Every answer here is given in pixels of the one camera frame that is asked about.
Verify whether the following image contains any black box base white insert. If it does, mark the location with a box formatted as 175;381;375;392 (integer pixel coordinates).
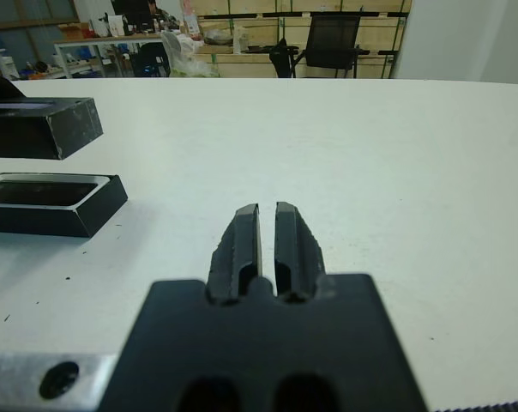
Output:
0;173;130;239

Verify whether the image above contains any red and white carton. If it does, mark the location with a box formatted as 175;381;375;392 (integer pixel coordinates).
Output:
181;0;201;35

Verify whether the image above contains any white box red print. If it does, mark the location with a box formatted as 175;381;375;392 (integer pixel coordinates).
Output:
105;15;128;38

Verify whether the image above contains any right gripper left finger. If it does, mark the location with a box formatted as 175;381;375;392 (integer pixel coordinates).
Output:
206;203;265;305

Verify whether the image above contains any seated person in dark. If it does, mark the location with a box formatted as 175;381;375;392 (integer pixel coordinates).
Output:
147;0;168;25

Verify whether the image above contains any black box lid with print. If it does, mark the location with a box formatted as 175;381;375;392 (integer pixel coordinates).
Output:
0;97;105;161

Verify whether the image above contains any black computer monitor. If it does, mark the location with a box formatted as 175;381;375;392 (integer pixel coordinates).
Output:
111;0;153;26

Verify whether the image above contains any yellow-green plastic bag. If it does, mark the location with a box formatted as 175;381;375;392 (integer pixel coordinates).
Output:
160;30;221;79

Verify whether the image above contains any framed window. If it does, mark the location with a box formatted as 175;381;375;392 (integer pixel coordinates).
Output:
0;0;81;30

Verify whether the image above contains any black mesh office chair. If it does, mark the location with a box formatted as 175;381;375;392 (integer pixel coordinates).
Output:
292;12;371;79

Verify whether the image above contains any orange cardboard box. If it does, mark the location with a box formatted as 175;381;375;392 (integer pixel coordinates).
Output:
56;23;91;42

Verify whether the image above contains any slim black camera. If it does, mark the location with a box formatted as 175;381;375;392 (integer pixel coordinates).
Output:
0;181;98;206

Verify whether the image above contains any white frame desk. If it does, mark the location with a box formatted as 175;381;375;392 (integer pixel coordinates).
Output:
53;34;171;79

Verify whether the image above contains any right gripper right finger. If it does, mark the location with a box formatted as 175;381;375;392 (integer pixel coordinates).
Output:
274;200;328;302

